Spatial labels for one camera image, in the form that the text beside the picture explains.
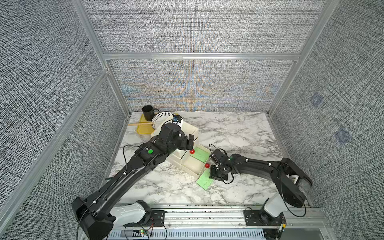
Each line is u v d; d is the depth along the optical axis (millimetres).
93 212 374
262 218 653
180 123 614
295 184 457
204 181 840
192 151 855
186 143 619
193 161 920
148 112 1102
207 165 874
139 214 609
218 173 747
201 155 949
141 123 1153
